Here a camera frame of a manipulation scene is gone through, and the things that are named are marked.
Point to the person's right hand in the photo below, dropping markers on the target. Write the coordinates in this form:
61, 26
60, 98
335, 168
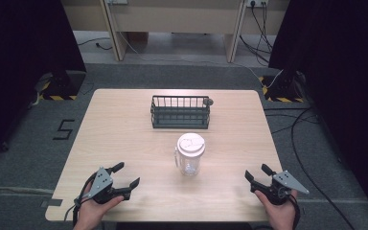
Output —
278, 213

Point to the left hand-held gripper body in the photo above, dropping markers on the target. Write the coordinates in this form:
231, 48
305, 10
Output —
101, 187

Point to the person's left hand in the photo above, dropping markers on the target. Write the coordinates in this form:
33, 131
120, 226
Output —
93, 212

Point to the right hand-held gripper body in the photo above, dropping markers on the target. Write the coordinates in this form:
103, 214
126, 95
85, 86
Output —
279, 188

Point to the clear glass jar white lid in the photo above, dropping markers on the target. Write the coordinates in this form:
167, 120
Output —
190, 154

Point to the white wall socket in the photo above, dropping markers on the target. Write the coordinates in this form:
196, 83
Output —
257, 3

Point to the black stand base striped tape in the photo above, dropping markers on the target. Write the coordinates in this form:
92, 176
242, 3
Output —
284, 89
60, 86

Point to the beige wooden desk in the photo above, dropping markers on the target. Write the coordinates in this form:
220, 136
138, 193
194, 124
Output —
172, 19

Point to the black curtain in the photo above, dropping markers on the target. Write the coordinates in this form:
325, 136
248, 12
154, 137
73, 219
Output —
341, 80
19, 64

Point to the grey tape strip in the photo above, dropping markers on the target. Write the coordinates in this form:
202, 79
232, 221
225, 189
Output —
51, 202

